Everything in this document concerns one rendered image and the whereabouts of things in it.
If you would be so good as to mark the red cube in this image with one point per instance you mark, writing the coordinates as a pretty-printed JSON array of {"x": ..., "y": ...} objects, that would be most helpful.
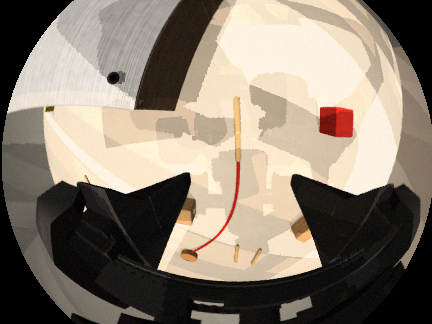
[{"x": 336, "y": 121}]

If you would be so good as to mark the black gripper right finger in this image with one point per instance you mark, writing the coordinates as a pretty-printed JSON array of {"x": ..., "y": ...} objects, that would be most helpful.
[{"x": 334, "y": 216}]

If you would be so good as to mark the red string with wooden stick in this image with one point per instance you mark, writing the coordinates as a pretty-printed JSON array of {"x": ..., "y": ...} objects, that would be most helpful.
[{"x": 236, "y": 114}]

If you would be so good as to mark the round wooden button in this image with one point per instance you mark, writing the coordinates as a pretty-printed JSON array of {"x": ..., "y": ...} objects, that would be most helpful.
[{"x": 186, "y": 254}]

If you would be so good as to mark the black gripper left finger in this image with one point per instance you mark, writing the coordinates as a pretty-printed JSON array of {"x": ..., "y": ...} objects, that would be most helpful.
[{"x": 146, "y": 217}]

